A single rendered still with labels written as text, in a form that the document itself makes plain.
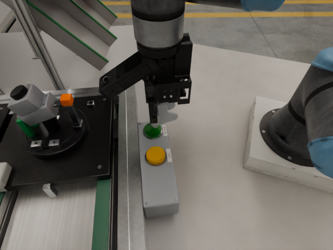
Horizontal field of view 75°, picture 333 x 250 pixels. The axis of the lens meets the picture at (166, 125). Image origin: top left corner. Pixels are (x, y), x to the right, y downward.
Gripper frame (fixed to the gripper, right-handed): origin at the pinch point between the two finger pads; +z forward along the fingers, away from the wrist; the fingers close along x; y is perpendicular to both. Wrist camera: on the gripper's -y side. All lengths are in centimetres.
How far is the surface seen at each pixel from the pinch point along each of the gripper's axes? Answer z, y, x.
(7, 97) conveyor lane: 2.7, -37.8, 16.9
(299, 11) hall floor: 99, 236, 273
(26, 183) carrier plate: 1.8, -25.2, -10.3
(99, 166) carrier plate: 1.6, -11.5, -8.6
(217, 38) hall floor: 99, 94, 212
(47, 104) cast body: -8.4, -19.4, 0.0
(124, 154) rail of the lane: 2.8, -6.8, -5.5
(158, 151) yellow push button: 1.6, 0.7, -6.4
